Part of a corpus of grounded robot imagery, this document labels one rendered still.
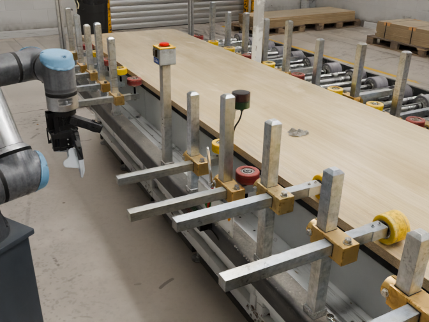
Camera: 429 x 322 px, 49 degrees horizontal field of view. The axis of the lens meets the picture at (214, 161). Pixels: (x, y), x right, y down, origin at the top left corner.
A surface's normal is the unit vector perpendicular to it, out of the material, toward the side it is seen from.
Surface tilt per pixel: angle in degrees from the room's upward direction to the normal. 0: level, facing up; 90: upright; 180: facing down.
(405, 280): 90
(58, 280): 0
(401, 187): 0
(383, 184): 0
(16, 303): 90
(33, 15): 90
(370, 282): 90
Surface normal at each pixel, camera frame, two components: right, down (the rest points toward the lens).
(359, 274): -0.88, 0.18
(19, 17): 0.51, 0.37
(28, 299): 0.87, 0.22
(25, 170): 0.65, -0.20
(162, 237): 0.02, -0.90
